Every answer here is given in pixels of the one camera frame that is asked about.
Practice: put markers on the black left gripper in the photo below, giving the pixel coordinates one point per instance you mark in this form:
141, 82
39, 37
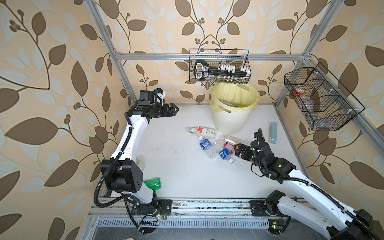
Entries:
165, 113

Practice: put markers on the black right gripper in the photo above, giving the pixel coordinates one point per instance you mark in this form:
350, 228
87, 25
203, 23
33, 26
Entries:
246, 148

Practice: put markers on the water bottle blue label white cap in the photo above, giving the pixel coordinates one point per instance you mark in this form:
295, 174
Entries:
207, 147

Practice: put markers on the clear bottle green red neck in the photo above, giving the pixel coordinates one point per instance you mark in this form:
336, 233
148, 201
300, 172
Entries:
201, 131

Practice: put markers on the green bottle yellow cap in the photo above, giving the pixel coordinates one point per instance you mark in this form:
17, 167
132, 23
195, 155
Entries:
153, 184

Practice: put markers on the clear bottle green band label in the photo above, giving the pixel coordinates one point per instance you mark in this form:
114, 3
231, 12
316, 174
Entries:
228, 104

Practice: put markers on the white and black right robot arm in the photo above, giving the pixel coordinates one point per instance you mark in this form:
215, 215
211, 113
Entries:
328, 216

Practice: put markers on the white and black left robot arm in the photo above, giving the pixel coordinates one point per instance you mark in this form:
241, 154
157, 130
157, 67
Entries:
121, 174

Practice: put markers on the white ribbed waste bin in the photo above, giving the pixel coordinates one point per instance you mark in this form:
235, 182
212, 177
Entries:
230, 120

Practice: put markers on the yellow bin liner bag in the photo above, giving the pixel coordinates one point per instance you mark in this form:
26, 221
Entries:
244, 95

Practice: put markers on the tea bottle yellow white label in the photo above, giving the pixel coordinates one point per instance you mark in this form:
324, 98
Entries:
229, 141

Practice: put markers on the small bottle blue label white cap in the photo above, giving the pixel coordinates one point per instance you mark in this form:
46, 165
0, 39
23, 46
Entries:
226, 155

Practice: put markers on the black rack of white vials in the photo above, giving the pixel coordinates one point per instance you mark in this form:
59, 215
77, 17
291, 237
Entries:
202, 70

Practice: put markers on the red capped item in basket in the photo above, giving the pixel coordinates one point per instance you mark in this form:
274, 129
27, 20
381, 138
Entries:
298, 92

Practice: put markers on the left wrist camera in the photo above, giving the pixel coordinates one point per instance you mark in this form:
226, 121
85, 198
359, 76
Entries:
150, 98

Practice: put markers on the black wire basket back wall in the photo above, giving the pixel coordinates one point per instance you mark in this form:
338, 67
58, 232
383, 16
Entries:
234, 57

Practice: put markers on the black wire basket wall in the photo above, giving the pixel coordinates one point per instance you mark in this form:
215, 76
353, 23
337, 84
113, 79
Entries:
234, 57
328, 104

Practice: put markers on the black wire basket right wall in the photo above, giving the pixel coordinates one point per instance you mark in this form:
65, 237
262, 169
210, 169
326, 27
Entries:
328, 104

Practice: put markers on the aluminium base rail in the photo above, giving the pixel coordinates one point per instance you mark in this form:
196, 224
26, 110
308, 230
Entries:
197, 219

